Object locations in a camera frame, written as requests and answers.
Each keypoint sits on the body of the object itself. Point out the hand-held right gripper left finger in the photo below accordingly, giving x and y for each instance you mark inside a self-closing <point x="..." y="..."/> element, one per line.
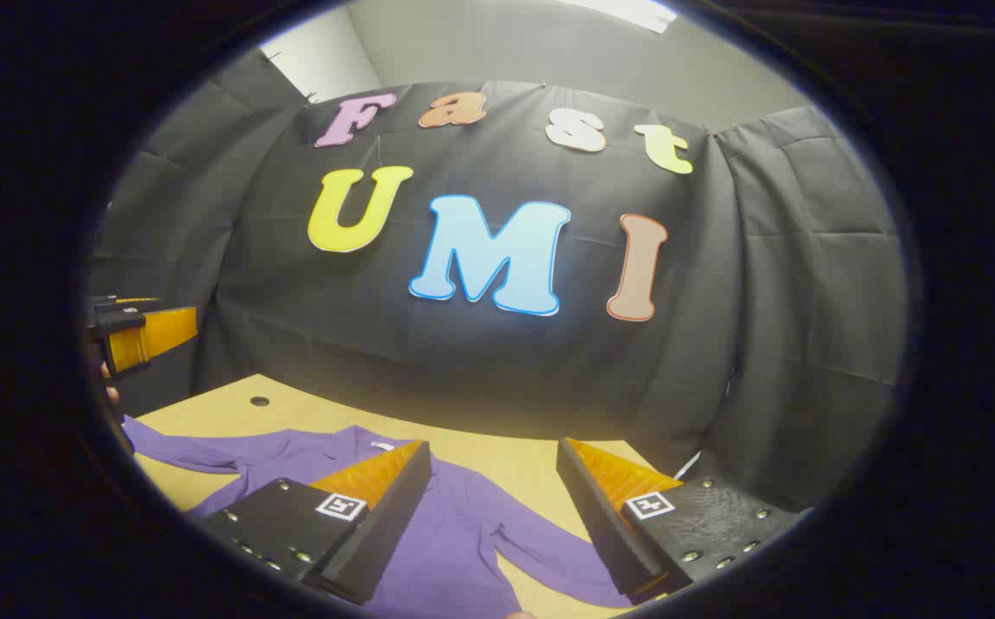
<point x="385" y="524"/>

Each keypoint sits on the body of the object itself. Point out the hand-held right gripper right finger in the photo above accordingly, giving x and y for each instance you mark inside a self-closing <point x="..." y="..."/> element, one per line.
<point x="596" y="524"/>

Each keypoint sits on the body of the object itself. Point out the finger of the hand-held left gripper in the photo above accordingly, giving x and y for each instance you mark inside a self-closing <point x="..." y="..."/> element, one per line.
<point x="162" y="331"/>
<point x="114" y="316"/>

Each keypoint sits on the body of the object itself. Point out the purple knit shirt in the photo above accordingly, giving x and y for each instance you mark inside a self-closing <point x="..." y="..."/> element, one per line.
<point x="463" y="533"/>

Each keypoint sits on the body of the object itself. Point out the black backdrop cloth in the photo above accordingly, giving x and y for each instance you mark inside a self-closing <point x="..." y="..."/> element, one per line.
<point x="506" y="370"/>

